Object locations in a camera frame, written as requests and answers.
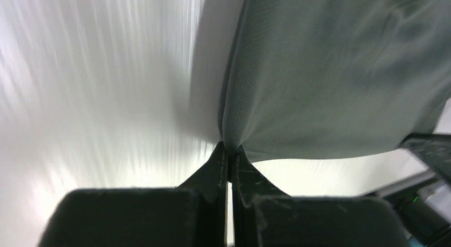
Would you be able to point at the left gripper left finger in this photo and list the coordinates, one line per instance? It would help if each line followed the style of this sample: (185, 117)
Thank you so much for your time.
(192, 214)

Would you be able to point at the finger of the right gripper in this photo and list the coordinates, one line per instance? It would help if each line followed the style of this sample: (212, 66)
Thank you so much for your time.
(433, 150)

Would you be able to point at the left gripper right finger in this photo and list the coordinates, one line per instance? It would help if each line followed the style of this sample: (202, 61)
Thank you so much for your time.
(264, 215)

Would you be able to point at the grey t-shirt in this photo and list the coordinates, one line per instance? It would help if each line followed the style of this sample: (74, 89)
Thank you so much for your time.
(330, 79)

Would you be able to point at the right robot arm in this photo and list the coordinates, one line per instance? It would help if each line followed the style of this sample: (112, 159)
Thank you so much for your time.
(407, 196)

